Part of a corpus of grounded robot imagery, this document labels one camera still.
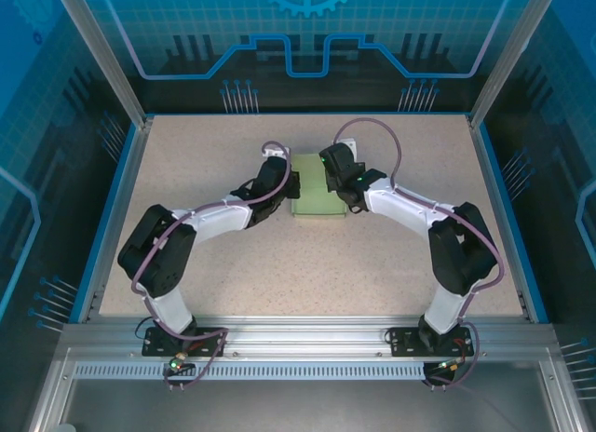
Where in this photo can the green paper box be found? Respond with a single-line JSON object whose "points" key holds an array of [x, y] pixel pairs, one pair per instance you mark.
{"points": [[316, 190]]}

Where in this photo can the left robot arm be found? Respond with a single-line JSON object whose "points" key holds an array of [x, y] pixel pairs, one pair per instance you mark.
{"points": [[158, 250]]}

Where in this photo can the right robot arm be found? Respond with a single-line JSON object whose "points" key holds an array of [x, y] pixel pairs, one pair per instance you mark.
{"points": [[461, 250]]}

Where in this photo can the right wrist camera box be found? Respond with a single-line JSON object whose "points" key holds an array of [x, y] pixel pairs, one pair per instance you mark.
{"points": [[351, 145]]}

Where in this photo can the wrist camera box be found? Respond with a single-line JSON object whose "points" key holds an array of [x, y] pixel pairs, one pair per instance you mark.
{"points": [[351, 145], [281, 152]]}

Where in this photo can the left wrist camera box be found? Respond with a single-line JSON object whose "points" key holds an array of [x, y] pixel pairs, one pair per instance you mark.
{"points": [[281, 152]]}

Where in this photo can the left aluminium side rail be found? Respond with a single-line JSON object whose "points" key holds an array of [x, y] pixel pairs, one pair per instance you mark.
{"points": [[129, 180]]}

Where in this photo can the aluminium side rail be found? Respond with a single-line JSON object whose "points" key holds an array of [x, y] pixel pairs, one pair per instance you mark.
{"points": [[129, 180], [488, 180]]}

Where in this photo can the right aluminium side rail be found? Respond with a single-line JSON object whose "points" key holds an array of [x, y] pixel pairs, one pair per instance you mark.
{"points": [[488, 180]]}

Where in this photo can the aluminium mounting rail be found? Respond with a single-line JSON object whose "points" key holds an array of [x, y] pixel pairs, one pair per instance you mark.
{"points": [[302, 334]]}

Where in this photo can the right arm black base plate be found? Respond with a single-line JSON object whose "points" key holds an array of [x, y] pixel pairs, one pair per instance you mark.
{"points": [[400, 341]]}

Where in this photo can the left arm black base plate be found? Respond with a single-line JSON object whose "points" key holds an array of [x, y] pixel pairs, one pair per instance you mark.
{"points": [[156, 346]]}

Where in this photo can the right aluminium frame post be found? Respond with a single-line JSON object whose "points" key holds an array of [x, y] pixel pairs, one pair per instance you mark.
{"points": [[510, 55]]}

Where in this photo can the aluminium frame post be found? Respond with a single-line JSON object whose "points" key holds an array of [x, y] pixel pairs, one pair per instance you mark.
{"points": [[510, 55], [106, 55]]}

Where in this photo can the left aluminium frame post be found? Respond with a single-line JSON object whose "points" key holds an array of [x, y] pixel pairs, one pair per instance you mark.
{"points": [[106, 55]]}

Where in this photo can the aluminium lower frame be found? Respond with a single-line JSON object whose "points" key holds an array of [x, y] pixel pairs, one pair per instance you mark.
{"points": [[49, 395]]}

